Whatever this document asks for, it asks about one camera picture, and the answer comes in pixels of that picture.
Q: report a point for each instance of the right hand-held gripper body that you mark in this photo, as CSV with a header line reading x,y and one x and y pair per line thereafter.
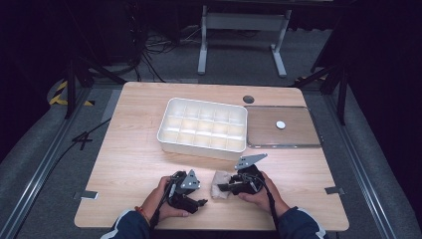
x,y
249,181

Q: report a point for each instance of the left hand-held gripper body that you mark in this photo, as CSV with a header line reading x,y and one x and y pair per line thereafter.
x,y
185,186

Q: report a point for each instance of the beige sock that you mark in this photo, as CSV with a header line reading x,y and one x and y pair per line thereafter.
x,y
220,184

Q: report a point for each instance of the person's right hand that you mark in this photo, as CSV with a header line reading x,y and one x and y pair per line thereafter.
x,y
268,195

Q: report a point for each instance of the person's left hand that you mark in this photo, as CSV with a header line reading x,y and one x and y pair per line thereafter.
x,y
156,202

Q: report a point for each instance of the clear lid with white knob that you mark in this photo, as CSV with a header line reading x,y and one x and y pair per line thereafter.
x,y
282,136

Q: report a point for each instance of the white divided storage box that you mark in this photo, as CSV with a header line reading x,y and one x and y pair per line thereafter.
x,y
202,127

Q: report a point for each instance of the dark round table grommet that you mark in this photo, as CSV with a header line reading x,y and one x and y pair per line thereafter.
x,y
248,99

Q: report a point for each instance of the grey tape strip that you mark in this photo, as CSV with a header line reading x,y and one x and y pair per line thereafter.
x,y
85,195
334,190

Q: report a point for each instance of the black tape floor mark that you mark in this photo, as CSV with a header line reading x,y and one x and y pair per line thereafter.
x,y
82,139

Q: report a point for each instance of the black metal stand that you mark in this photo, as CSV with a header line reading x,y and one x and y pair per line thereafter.
x,y
341,96
70,89

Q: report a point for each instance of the yellow and black floor tape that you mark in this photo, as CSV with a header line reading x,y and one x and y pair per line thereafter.
x,y
58,98

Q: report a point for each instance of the aluminium floor rail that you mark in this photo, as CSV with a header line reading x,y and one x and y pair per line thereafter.
x,y
40,172
358,159

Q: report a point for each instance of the white metal desk frame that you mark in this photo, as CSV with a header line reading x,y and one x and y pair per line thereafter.
x,y
244,21

